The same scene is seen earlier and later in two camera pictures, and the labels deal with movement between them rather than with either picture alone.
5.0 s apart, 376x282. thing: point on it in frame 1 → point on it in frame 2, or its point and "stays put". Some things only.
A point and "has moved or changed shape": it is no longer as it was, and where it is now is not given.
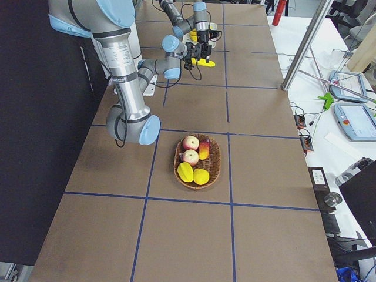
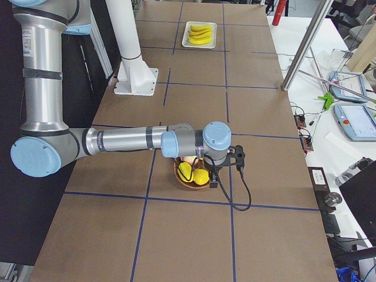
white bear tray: [187, 37] stays put
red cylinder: [279, 12] stays put
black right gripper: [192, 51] → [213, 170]
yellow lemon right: [200, 176] stays put
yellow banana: [202, 61] has moved or changed shape
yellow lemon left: [185, 172] stays put
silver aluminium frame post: [324, 8] stays put
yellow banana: [193, 34] has moved or changed shape
